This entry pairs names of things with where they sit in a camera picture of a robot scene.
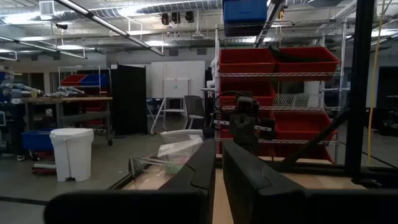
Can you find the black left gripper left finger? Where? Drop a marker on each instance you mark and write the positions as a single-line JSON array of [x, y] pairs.
[[192, 186]]

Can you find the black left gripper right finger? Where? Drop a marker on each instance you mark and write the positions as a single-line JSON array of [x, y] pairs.
[[255, 193]]

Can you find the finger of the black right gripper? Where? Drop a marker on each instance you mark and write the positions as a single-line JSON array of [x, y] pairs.
[[237, 133], [251, 133]]

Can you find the red plastic storage bin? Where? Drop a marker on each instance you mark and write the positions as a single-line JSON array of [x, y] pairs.
[[301, 124], [311, 152], [245, 60], [311, 67], [261, 90]]

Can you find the plastic bag of bandages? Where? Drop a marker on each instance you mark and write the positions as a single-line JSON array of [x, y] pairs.
[[180, 149]]

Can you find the grey office chair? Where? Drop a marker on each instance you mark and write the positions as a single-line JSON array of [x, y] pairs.
[[194, 105]]

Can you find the black curtain partition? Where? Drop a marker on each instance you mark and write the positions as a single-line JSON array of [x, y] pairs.
[[129, 99]]

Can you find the blue plastic storage bin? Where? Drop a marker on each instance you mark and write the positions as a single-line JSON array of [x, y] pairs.
[[245, 12]]

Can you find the white trash can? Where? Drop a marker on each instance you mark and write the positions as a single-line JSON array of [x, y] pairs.
[[71, 155]]

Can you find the small blue bin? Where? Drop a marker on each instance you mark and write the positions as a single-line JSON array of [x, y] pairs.
[[96, 80]]

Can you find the red floor dolly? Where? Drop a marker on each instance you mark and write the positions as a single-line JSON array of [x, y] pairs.
[[43, 170]]

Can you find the wooden workbench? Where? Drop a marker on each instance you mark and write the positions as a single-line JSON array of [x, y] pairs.
[[62, 99]]

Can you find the small red bin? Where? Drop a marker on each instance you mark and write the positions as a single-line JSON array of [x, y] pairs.
[[73, 80]]

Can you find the blue floor bin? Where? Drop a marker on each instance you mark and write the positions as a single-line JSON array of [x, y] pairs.
[[37, 140]]

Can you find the white wall panel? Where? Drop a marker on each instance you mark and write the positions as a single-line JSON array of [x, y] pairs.
[[177, 70]]

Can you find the black aluminium table frame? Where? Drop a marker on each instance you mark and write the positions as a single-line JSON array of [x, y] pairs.
[[359, 93]]

